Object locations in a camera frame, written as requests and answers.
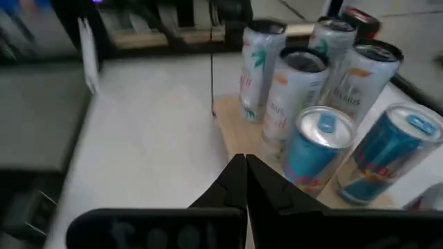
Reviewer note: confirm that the wooden shelf black metal frame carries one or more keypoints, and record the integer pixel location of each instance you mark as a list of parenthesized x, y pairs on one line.
[(239, 131)]

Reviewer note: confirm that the white Celsius peach can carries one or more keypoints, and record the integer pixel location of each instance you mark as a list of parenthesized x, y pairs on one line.
[(294, 97)]

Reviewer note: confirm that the blue silver Red Bull can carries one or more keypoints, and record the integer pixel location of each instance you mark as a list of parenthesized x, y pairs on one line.
[(387, 152), (311, 159)]

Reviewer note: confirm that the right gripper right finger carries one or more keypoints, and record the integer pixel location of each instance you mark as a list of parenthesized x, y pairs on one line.
[(346, 230)]

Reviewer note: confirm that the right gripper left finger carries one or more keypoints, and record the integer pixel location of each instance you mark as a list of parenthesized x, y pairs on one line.
[(155, 228)]

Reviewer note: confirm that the white Celsius can orange print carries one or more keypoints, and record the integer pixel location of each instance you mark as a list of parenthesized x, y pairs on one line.
[(363, 83)]

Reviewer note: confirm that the red black toolbox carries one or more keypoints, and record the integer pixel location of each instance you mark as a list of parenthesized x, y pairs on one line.
[(363, 24)]

